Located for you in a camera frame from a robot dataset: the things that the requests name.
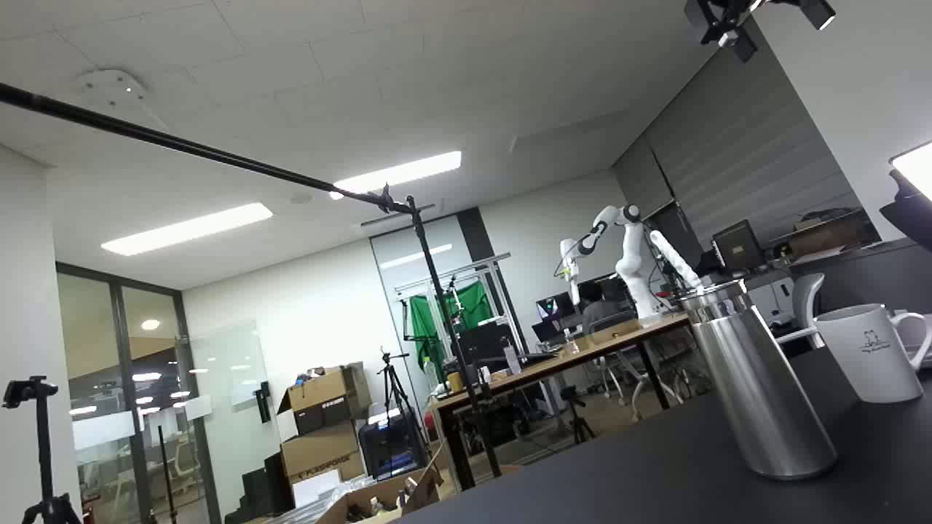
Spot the small black tripod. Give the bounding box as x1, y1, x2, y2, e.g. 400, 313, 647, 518
376, 349, 421, 444

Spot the white ceiling device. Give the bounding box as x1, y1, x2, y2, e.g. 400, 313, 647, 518
78, 64, 151, 112

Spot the bright panel lamp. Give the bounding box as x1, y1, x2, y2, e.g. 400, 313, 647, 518
877, 141, 932, 258

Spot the black light stand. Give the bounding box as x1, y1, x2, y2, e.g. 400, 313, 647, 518
404, 198, 507, 480

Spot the white ceramic mug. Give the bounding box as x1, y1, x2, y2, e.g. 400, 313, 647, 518
812, 300, 932, 409

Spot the rectangular ceiling light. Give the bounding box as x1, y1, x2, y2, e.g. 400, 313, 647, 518
325, 148, 467, 205
100, 202, 276, 259

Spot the low open cardboard box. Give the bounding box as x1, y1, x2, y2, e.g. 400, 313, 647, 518
315, 464, 445, 524

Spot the long black boom pole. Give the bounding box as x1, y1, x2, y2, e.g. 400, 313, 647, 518
0, 81, 436, 220

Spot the black tripod with camera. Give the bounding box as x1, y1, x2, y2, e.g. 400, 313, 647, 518
0, 374, 85, 524

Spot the green cloth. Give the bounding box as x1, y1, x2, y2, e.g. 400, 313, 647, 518
401, 291, 448, 374
443, 279, 497, 336

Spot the closed cardboard box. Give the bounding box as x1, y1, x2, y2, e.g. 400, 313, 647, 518
276, 421, 370, 488

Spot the brown box on shelf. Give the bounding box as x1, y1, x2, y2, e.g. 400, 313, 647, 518
784, 208, 880, 262

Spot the glass partition door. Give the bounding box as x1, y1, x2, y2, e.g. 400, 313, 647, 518
52, 259, 225, 524

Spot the black computer monitor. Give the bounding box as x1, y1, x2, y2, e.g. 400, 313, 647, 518
710, 220, 769, 278

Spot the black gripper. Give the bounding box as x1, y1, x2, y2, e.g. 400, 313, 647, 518
682, 0, 769, 64

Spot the stainless steel flask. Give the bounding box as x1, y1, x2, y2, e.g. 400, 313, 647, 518
682, 278, 838, 485

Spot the white curved plastic piece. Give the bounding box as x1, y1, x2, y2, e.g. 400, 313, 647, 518
793, 271, 829, 338

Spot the long wooden desk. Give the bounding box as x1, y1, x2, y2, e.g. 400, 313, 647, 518
432, 306, 726, 493

